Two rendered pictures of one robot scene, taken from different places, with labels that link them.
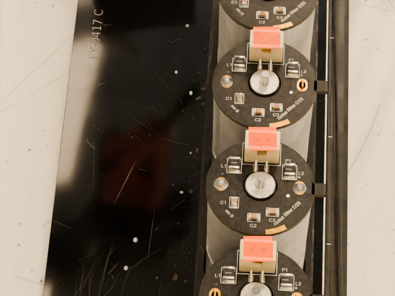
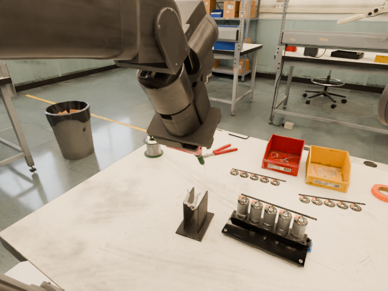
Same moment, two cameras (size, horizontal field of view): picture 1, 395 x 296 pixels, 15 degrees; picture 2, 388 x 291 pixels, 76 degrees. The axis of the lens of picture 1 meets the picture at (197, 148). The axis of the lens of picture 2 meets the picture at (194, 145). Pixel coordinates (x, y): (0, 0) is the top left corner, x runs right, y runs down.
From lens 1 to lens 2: 42 cm
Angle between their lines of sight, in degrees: 52
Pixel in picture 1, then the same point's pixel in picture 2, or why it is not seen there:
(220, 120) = (272, 217)
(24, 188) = (256, 254)
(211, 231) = (286, 224)
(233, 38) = (259, 212)
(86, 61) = (241, 238)
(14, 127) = (245, 252)
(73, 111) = (249, 242)
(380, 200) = not seen: hidden behind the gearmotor
